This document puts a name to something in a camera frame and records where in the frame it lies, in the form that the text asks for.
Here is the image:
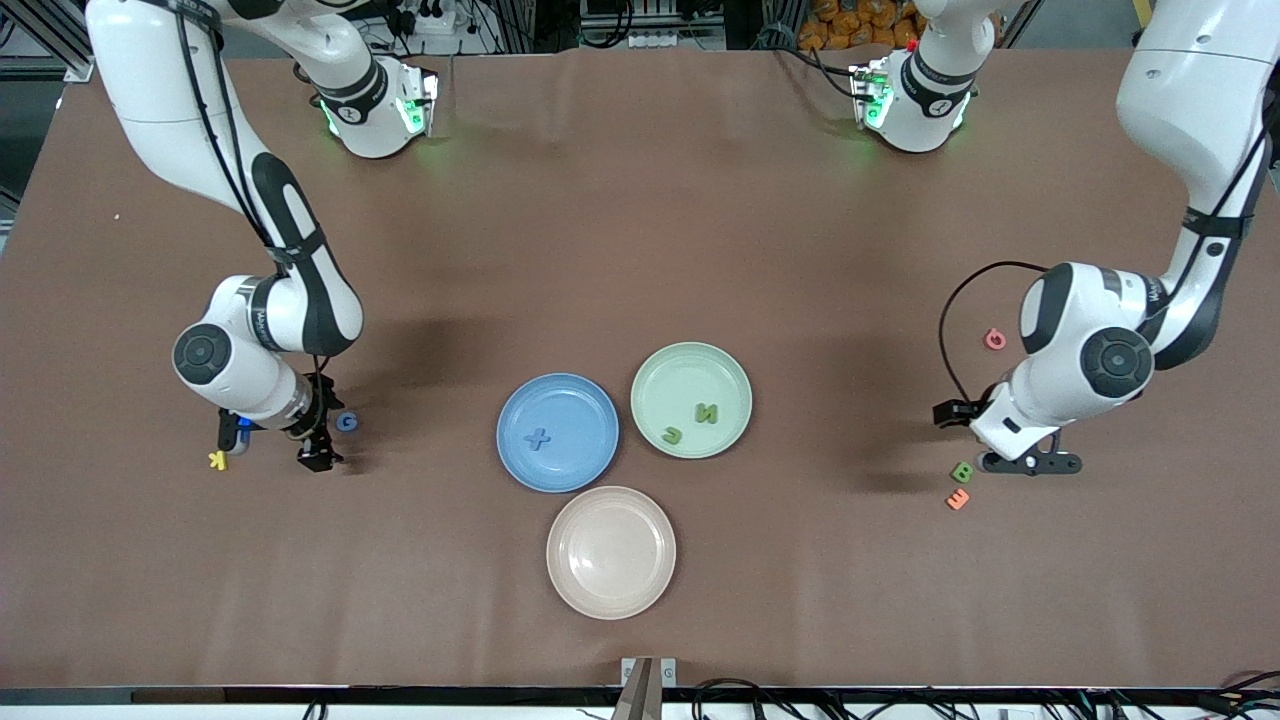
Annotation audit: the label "blue plate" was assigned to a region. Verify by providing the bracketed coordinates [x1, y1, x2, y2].
[496, 373, 620, 494]

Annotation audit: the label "green plate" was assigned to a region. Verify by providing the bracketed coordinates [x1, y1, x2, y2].
[630, 342, 753, 460]

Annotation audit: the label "beige plate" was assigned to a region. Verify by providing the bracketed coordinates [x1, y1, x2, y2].
[546, 486, 677, 621]

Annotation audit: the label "bag of orange fruit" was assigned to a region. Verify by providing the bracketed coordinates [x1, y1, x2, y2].
[797, 0, 926, 53]

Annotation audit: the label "white power strip with plugs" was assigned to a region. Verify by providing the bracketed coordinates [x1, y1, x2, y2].
[405, 0, 457, 37]

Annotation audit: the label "long white socket strip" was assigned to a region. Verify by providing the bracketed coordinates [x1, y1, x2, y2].
[622, 27, 727, 52]

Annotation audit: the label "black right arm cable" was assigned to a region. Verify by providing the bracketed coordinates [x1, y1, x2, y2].
[170, 0, 336, 401]

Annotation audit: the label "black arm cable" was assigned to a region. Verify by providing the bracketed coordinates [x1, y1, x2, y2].
[170, 0, 336, 401]
[938, 262, 1049, 403]

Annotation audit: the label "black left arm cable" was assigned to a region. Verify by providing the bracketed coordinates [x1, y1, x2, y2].
[938, 262, 1049, 403]

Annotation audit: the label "aluminium camera pole with bracket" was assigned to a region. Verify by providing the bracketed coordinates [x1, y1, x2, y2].
[614, 655, 678, 720]

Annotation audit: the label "aluminium frame corner profile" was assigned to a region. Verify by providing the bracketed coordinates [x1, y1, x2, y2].
[0, 0, 96, 83]

